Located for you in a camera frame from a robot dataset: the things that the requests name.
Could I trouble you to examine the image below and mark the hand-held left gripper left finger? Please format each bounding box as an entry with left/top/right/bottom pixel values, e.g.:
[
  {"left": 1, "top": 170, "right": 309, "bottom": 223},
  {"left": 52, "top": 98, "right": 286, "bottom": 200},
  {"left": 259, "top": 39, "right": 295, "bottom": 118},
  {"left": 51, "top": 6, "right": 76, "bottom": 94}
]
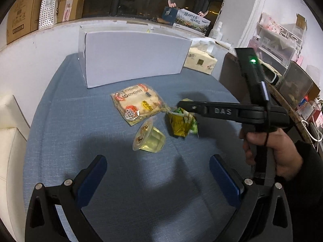
[{"left": 25, "top": 154, "right": 108, "bottom": 242}]

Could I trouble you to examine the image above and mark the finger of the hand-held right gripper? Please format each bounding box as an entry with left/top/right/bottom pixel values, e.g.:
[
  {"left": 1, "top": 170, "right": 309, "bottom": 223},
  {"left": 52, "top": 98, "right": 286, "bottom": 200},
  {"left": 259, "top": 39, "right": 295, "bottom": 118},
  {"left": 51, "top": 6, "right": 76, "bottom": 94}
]
[{"left": 176, "top": 100, "right": 241, "bottom": 124}]

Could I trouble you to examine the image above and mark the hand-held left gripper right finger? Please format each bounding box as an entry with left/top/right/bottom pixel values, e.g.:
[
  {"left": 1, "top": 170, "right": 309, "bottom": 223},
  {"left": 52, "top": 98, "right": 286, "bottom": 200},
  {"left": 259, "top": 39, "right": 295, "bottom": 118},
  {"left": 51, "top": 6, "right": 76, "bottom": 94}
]
[{"left": 209, "top": 154, "right": 294, "bottom": 242}]

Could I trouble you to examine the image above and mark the small green snack packet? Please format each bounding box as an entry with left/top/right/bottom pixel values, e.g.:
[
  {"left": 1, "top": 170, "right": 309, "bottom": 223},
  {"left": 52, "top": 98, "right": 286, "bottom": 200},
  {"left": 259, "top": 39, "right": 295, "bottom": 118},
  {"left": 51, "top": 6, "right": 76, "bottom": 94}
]
[{"left": 165, "top": 98, "right": 199, "bottom": 138}]

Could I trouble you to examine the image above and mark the clear jelly cup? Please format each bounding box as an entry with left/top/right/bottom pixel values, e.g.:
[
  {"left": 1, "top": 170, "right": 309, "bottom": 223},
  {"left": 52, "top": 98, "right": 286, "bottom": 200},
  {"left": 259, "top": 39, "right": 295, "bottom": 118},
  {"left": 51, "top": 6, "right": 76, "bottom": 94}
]
[{"left": 133, "top": 118, "right": 166, "bottom": 153}]

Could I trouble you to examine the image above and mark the clear rice cracker packet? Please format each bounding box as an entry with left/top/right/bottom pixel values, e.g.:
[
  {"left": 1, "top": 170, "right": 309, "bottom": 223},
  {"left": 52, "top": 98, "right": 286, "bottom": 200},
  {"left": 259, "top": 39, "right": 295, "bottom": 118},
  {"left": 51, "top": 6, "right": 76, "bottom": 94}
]
[{"left": 111, "top": 83, "right": 171, "bottom": 127}]

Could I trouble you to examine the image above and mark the white cardboard box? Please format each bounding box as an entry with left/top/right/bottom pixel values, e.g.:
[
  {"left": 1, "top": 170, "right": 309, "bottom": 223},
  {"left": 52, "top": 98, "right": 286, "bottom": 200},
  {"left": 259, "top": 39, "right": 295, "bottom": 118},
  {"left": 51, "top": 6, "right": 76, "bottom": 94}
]
[{"left": 78, "top": 24, "right": 192, "bottom": 89}]

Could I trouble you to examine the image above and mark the person's right forearm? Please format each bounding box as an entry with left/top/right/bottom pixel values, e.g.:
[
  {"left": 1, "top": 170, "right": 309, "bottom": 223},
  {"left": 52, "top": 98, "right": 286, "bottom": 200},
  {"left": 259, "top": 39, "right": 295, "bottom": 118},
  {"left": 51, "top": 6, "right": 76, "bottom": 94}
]
[{"left": 283, "top": 140, "right": 323, "bottom": 242}]

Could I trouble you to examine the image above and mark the person's right hand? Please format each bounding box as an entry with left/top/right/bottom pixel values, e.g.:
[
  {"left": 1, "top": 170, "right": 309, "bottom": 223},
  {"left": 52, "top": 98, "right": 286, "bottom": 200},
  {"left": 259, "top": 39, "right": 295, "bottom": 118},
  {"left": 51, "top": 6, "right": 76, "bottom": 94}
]
[{"left": 239, "top": 128, "right": 304, "bottom": 181}]

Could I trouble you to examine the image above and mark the white rounded device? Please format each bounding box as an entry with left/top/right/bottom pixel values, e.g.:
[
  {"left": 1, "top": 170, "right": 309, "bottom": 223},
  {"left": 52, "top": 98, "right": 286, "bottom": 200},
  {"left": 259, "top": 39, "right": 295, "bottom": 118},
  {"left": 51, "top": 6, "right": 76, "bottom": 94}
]
[{"left": 260, "top": 63, "right": 282, "bottom": 85}]

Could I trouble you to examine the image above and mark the wooden side shelf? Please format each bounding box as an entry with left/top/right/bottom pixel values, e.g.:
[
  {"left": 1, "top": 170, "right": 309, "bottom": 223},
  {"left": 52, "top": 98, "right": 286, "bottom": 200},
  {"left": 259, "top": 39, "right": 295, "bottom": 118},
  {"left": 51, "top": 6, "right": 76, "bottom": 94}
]
[{"left": 219, "top": 52, "right": 323, "bottom": 153}]

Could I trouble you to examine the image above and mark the clear plastic container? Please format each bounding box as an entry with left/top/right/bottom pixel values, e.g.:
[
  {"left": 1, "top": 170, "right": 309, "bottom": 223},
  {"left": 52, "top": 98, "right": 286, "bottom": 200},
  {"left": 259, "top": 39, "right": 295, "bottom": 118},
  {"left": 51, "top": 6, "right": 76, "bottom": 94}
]
[{"left": 276, "top": 61, "right": 314, "bottom": 109}]

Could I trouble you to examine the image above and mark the clear plastic drawer unit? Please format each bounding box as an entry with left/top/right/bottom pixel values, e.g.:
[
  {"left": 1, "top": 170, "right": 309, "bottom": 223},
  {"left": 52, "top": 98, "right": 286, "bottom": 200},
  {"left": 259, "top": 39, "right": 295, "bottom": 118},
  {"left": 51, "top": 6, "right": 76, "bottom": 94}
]
[{"left": 248, "top": 18, "right": 304, "bottom": 67}]

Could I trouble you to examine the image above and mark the yellow tissue pack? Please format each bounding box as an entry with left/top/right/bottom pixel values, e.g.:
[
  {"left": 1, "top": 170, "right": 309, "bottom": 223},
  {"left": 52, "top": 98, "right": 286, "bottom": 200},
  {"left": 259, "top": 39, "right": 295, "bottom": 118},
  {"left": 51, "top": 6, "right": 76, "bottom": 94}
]
[{"left": 183, "top": 38, "right": 218, "bottom": 75}]

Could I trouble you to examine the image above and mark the pink floral pouch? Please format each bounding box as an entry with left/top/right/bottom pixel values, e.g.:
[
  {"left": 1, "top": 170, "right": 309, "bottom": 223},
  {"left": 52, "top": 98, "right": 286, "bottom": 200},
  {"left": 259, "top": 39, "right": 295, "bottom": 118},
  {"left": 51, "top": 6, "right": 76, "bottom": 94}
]
[{"left": 259, "top": 13, "right": 283, "bottom": 34}]

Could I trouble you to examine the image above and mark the white plastic bottle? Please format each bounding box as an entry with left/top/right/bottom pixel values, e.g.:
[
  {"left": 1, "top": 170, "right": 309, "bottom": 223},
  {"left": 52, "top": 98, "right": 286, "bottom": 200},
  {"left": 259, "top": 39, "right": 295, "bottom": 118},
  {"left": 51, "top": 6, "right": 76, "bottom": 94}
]
[{"left": 209, "top": 21, "right": 223, "bottom": 40}]

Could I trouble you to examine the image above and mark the small cardboard piece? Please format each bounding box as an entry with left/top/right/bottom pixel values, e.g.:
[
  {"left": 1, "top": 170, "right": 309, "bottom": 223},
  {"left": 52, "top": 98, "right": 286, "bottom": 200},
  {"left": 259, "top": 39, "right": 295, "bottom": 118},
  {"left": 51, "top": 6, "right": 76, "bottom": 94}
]
[{"left": 295, "top": 13, "right": 308, "bottom": 31}]

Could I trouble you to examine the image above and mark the white ottoman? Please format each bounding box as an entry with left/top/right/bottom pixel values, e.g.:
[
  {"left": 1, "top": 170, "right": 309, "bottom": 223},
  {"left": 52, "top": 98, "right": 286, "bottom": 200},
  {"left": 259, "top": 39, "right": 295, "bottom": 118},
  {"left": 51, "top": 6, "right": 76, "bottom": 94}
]
[{"left": 0, "top": 94, "right": 31, "bottom": 234}]

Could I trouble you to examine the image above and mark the landscape-print tissue box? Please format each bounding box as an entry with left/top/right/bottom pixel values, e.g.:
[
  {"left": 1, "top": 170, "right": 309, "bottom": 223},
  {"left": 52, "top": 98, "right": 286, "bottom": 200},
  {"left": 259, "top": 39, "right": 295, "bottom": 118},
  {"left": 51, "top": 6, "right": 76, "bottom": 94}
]
[{"left": 173, "top": 8, "right": 211, "bottom": 36}]

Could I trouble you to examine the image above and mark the small dark blue box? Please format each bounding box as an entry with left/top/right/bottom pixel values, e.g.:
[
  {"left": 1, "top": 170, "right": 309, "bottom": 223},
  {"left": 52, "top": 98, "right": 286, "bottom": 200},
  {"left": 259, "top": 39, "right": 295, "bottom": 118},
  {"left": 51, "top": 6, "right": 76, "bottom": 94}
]
[{"left": 161, "top": 0, "right": 178, "bottom": 26}]

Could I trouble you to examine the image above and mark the small open cardboard box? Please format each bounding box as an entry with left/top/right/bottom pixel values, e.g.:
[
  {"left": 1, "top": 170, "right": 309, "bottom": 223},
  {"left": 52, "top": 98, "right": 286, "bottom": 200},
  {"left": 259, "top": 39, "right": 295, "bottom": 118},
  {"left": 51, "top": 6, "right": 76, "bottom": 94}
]
[{"left": 57, "top": 0, "right": 86, "bottom": 24}]

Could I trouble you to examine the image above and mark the dotted white paper bag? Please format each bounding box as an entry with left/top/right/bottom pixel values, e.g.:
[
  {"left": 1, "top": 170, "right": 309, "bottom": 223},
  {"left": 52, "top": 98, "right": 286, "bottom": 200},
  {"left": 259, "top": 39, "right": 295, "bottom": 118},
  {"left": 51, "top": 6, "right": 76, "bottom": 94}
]
[{"left": 38, "top": 0, "right": 61, "bottom": 30}]

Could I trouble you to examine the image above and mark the large brown cardboard box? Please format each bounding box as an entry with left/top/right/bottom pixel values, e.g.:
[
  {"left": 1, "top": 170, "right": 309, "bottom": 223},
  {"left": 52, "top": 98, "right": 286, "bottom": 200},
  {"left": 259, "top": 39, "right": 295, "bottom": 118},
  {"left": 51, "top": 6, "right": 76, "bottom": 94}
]
[{"left": 6, "top": 0, "right": 49, "bottom": 45}]

